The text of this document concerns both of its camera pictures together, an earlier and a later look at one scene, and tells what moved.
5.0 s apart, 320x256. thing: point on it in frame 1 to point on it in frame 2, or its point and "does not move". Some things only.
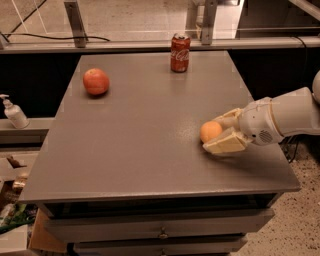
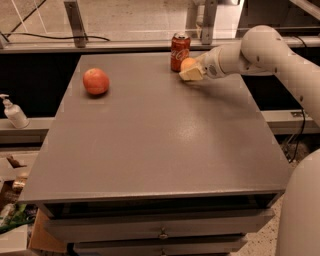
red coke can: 180,52 does not move
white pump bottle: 18,118 does not move
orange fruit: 210,130 to 187,62
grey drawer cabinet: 122,170 does not move
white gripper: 256,121 to 210,65
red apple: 95,81 does not move
